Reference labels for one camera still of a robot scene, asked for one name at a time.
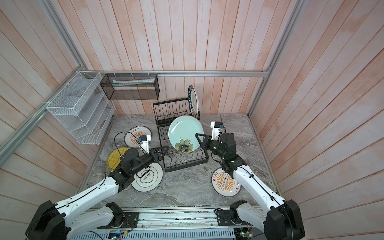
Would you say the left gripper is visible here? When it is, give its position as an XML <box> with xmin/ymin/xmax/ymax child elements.
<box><xmin>131</xmin><ymin>145</ymin><xmax>170</xmax><ymax>175</ymax></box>

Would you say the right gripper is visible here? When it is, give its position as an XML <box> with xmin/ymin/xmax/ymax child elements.
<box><xmin>196</xmin><ymin>133</ymin><xmax>227</xmax><ymax>161</ymax></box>

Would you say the mint green flower plate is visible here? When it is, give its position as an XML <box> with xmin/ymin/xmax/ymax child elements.
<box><xmin>168</xmin><ymin>116</ymin><xmax>204</xmax><ymax>153</ymax></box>

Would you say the green rim white plate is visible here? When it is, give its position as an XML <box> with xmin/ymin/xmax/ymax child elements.
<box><xmin>188</xmin><ymin>85</ymin><xmax>200</xmax><ymax>119</ymax></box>

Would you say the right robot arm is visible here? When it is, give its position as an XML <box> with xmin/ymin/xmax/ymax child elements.
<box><xmin>195</xmin><ymin>133</ymin><xmax>306</xmax><ymax>240</ymax></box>

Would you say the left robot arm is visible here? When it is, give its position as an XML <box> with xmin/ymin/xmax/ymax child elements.
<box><xmin>26</xmin><ymin>146</ymin><xmax>169</xmax><ymax>240</ymax></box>

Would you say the black two-tier dish rack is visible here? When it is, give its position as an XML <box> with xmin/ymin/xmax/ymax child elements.
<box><xmin>153</xmin><ymin>98</ymin><xmax>209</xmax><ymax>173</ymax></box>

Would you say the yellow round plate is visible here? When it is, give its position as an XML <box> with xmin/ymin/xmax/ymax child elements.
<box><xmin>106</xmin><ymin>147</ymin><xmax>130</xmax><ymax>171</ymax></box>

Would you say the orange sunburst plate left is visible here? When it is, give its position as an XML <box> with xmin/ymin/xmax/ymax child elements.
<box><xmin>124</xmin><ymin>126</ymin><xmax>152</xmax><ymax>149</ymax></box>

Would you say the orange sunburst plate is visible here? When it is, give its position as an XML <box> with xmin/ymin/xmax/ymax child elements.
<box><xmin>124</xmin><ymin>126</ymin><xmax>152</xmax><ymax>149</ymax></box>
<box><xmin>211</xmin><ymin>168</ymin><xmax>242</xmax><ymax>198</ymax></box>

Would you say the white plate green clover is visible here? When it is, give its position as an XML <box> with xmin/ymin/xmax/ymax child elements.
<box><xmin>131</xmin><ymin>163</ymin><xmax>164</xmax><ymax>193</ymax></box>

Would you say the orange sunburst plate right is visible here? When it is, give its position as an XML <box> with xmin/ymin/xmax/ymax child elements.
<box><xmin>211</xmin><ymin>168</ymin><xmax>242</xmax><ymax>198</ymax></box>

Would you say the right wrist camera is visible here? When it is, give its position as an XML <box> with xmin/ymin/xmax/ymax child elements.
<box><xmin>211</xmin><ymin>121</ymin><xmax>225</xmax><ymax>141</ymax></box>

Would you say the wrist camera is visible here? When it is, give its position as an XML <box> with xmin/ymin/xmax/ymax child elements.
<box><xmin>137</xmin><ymin>135</ymin><xmax>151</xmax><ymax>154</ymax></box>
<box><xmin>211</xmin><ymin>121</ymin><xmax>225</xmax><ymax>141</ymax></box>

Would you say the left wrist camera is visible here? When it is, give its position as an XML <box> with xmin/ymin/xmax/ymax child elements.
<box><xmin>137</xmin><ymin>135</ymin><xmax>151</xmax><ymax>154</ymax></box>

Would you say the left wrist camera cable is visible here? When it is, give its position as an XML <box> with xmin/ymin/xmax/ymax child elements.
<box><xmin>113</xmin><ymin>131</ymin><xmax>142</xmax><ymax>157</ymax></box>

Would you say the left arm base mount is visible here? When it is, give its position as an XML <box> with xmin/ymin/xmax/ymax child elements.
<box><xmin>97</xmin><ymin>212</ymin><xmax>140</xmax><ymax>229</ymax></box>

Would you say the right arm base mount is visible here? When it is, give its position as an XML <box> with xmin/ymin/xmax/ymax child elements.
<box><xmin>214</xmin><ymin>208</ymin><xmax>260</xmax><ymax>226</ymax></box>

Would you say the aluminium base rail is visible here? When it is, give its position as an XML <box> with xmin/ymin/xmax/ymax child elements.
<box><xmin>56</xmin><ymin>205</ymin><xmax>301</xmax><ymax>233</ymax></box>

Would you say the white wire mesh shelf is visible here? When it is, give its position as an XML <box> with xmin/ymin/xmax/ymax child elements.
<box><xmin>47</xmin><ymin>72</ymin><xmax>116</xmax><ymax>145</ymax></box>

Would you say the black mesh wall basket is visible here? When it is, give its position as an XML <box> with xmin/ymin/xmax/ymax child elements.
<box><xmin>101</xmin><ymin>73</ymin><xmax>160</xmax><ymax>101</ymax></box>

